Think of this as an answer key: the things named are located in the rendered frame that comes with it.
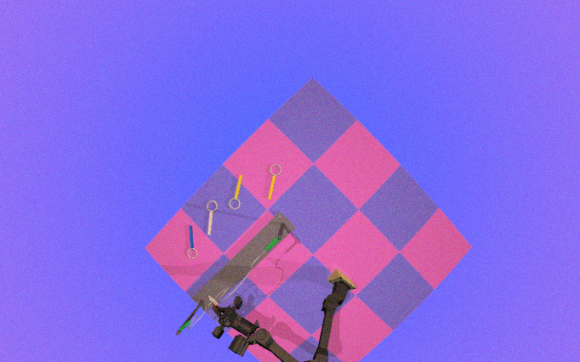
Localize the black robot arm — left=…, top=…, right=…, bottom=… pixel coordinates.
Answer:
left=221, top=280, right=350, bottom=362

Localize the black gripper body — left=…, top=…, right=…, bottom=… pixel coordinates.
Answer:
left=212, top=296, right=245, bottom=339

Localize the grey loop with orange handle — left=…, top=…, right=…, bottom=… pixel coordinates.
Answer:
left=208, top=295, right=221, bottom=314

